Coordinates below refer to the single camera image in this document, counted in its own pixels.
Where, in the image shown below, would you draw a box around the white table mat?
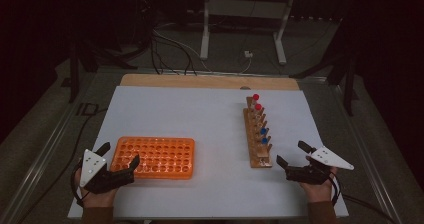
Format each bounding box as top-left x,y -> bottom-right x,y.
67,85 -> 350,220

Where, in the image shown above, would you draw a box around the person's left hand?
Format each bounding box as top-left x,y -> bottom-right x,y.
73,165 -> 118,208

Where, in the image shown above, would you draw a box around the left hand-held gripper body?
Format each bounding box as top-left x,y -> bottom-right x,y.
79,148 -> 135,195

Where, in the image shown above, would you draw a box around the black tripod stand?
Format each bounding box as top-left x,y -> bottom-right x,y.
67,38 -> 138,104
289,17 -> 360,117

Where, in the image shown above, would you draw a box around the person's right hand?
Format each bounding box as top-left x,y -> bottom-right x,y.
299,155 -> 339,204

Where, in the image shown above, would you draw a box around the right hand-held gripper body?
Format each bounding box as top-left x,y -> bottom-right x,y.
285,145 -> 355,186

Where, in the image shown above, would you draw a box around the hand-held gripper cable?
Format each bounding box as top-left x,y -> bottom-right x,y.
328,170 -> 342,206
70,160 -> 85,207

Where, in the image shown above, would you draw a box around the black floor cable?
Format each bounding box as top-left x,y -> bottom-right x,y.
16,108 -> 108,224

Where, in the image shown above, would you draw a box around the white metal stand frame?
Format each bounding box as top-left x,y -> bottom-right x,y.
199,0 -> 298,66

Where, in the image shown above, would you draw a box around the orange plastic test tube rack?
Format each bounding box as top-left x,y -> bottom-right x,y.
109,136 -> 196,181

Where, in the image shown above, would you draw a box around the metal frame rail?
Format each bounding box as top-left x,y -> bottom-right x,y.
328,82 -> 403,224
0,72 -> 98,224

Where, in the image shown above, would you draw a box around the left hand-held gripper cable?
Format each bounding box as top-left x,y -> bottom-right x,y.
70,160 -> 85,207

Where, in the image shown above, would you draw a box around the right hand-held gripper cable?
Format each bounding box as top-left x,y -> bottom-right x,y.
328,170 -> 342,206

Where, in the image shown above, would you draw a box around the black floor cables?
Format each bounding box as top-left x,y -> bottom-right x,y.
149,28 -> 198,76

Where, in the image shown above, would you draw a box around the wooden test tube rack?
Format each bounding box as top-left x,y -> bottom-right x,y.
243,96 -> 274,169

